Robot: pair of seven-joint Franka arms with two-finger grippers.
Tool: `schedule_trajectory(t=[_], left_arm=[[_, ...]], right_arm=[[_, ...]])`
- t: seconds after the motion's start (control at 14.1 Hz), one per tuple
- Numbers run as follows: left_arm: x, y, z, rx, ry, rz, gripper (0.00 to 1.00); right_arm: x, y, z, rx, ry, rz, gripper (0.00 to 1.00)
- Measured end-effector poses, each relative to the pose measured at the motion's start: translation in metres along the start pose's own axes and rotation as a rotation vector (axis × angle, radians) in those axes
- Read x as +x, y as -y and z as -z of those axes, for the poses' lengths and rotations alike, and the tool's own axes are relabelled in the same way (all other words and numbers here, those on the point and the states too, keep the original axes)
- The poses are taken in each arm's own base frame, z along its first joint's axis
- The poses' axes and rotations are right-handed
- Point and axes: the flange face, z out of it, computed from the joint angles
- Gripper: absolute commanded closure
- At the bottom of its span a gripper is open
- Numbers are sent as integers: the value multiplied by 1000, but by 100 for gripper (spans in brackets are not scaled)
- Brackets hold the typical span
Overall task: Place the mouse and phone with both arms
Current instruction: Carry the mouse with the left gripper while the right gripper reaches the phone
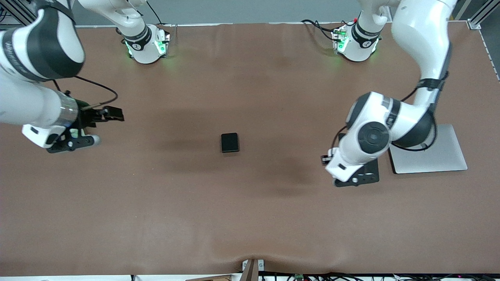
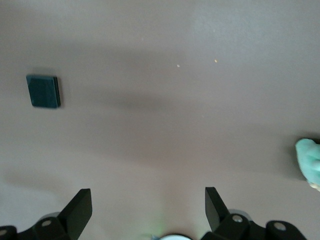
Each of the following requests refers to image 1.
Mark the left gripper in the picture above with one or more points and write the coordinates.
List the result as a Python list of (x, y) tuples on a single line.
[(339, 143)]

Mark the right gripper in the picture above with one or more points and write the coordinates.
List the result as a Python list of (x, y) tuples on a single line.
[(86, 116)]

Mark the small black square box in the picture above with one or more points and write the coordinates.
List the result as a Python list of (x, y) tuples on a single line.
[(229, 142)]

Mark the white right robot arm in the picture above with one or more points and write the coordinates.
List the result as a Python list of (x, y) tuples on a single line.
[(39, 43)]

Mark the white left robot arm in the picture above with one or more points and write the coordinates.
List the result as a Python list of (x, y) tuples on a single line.
[(422, 35)]

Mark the black mouse pad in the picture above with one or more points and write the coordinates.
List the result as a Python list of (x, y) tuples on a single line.
[(341, 136)]

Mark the silver closed laptop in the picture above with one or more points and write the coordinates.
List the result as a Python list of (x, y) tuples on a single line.
[(449, 160)]

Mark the brown table cover mat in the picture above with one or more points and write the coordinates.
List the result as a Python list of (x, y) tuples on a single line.
[(195, 203)]

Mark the aluminium frame post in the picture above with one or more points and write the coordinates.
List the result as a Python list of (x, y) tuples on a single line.
[(17, 13), (474, 24)]

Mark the metal table edge bracket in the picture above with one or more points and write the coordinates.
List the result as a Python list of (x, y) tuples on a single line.
[(250, 271)]

